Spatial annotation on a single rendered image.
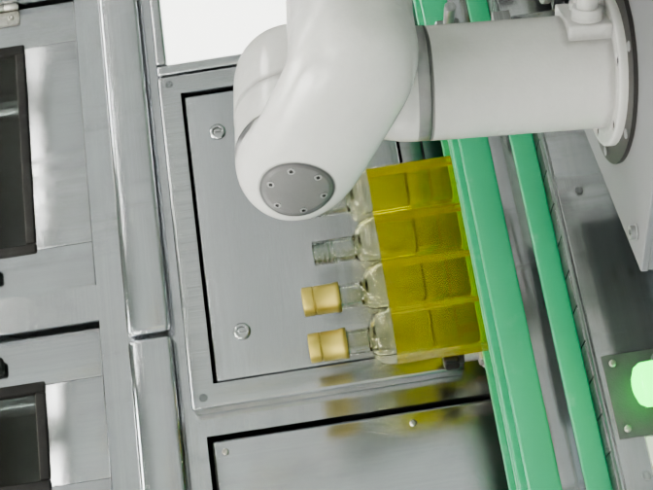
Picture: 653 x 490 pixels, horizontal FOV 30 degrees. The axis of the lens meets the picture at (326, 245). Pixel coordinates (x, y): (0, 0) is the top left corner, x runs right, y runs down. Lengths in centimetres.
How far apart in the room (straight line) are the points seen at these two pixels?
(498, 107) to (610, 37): 10
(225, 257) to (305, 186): 66
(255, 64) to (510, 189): 42
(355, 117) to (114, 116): 84
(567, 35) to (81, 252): 86
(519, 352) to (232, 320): 44
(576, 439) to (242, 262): 54
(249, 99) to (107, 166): 74
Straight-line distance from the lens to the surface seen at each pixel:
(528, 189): 131
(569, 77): 99
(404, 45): 87
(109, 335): 160
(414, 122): 99
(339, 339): 138
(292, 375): 151
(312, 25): 86
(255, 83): 97
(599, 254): 128
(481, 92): 98
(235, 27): 172
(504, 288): 127
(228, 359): 153
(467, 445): 153
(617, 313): 126
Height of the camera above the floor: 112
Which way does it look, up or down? level
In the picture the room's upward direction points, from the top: 99 degrees counter-clockwise
